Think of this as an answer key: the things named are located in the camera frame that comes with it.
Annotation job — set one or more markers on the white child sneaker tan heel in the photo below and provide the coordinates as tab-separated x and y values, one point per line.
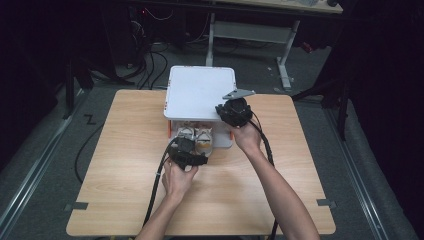
204	141
186	132

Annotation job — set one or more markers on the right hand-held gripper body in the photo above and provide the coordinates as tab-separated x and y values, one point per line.
236	108

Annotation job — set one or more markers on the white two-tier shoe rack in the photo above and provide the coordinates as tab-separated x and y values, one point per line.
196	91

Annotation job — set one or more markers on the wooden desk with white legs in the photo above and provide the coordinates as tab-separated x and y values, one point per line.
253	31

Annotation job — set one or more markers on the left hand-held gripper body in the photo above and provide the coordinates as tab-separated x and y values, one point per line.
182	148

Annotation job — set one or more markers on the person's left hand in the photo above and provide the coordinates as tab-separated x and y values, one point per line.
178	181

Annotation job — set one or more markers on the grey metal floor rail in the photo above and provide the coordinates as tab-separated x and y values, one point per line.
33	163
356	173

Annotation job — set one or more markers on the grey tape strip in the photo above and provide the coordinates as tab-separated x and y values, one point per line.
76	206
326	202

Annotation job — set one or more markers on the person's right hand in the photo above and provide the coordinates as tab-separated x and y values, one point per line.
247	138

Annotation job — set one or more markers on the black metal stand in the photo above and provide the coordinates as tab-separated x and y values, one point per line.
340	100
71	83

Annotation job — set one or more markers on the dark computer tower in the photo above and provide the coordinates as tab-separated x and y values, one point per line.
121	36

